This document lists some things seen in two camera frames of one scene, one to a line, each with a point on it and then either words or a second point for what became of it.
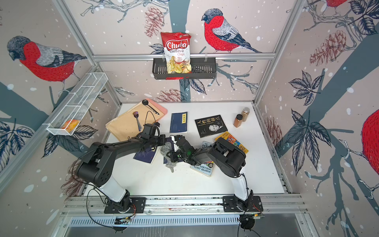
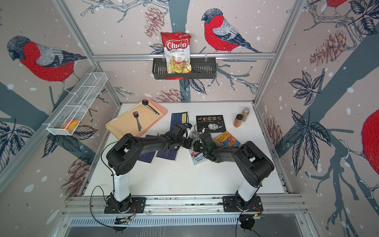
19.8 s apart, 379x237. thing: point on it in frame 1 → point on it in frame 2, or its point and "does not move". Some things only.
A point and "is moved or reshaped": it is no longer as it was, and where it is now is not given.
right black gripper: [171, 156] → [196, 144]
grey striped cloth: [165, 147] → [195, 136]
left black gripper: [162, 137] → [189, 142]
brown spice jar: [238, 120] does not move
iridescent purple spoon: [135, 115] does not move
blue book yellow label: [178, 122] does not move
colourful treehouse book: [206, 168] is moved or reshaped
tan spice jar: [245, 113] does not move
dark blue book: [146, 156] does not move
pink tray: [148, 111] does not move
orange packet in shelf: [70, 125] does not move
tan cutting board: [125, 126] does not move
